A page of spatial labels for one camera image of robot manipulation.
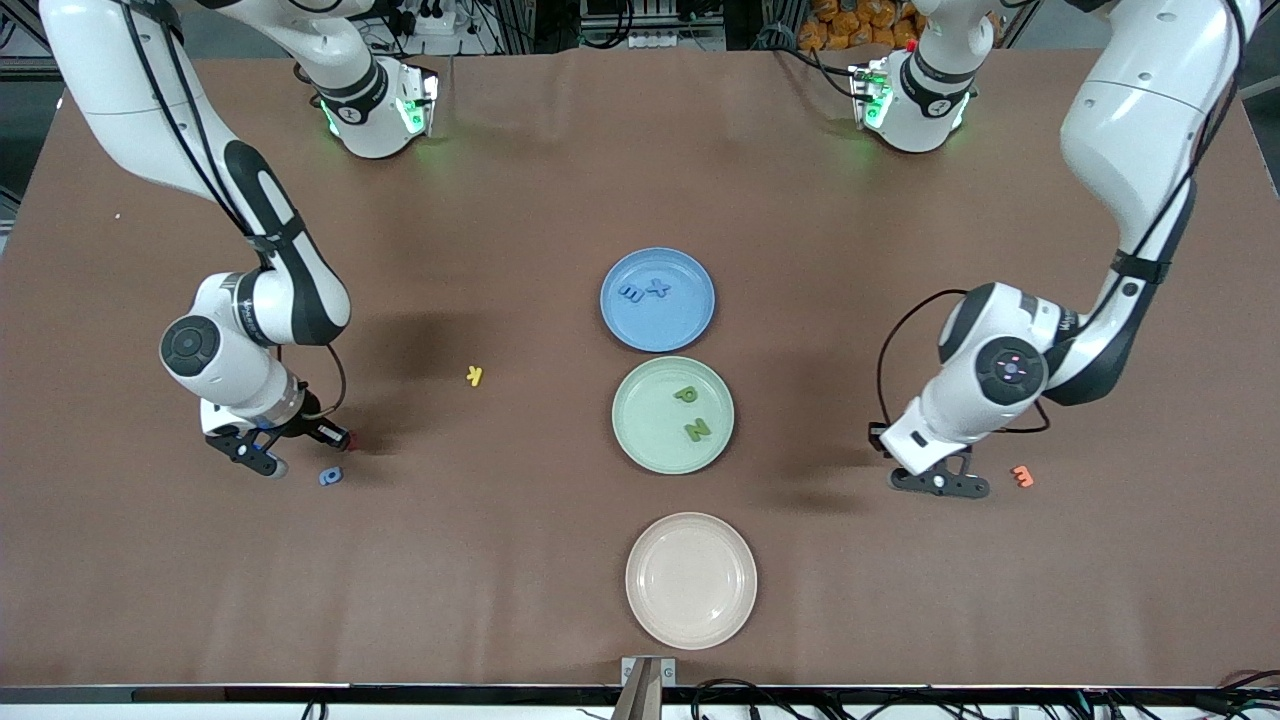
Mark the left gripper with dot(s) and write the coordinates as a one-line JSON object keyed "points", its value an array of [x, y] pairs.
{"points": [[874, 440]]}

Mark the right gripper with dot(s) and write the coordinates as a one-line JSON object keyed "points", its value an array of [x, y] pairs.
{"points": [[322, 430]]}

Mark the green foam letter N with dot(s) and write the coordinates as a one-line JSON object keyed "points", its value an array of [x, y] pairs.
{"points": [[697, 430]]}

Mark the green foam letter p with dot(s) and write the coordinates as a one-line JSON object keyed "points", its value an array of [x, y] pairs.
{"points": [[692, 398]]}

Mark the blue foam letter x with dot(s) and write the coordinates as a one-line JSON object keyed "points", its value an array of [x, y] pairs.
{"points": [[657, 288]]}

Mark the blue foam letter m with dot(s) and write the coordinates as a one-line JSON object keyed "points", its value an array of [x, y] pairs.
{"points": [[632, 291]]}

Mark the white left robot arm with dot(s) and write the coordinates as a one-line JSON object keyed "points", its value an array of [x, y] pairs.
{"points": [[960, 400]]}

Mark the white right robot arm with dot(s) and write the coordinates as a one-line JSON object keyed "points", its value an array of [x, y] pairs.
{"points": [[240, 385]]}

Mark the blue foam letter a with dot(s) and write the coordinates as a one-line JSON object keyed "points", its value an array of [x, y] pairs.
{"points": [[338, 471]]}

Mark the orange foam letter m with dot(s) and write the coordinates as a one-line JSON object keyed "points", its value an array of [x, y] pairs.
{"points": [[1022, 476]]}

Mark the green round plate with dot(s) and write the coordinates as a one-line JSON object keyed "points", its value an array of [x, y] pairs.
{"points": [[650, 440]]}

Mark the pink round plate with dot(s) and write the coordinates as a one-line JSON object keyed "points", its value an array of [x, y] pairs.
{"points": [[690, 580]]}

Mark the blue round plate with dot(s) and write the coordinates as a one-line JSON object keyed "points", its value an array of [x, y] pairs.
{"points": [[680, 320]]}

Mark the orange net bag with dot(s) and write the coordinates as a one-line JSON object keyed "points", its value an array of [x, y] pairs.
{"points": [[850, 25]]}

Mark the metal table edge bracket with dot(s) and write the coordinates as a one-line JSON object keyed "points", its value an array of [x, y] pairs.
{"points": [[648, 672]]}

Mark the aluminium frame profile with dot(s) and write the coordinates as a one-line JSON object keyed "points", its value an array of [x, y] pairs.
{"points": [[20, 68]]}

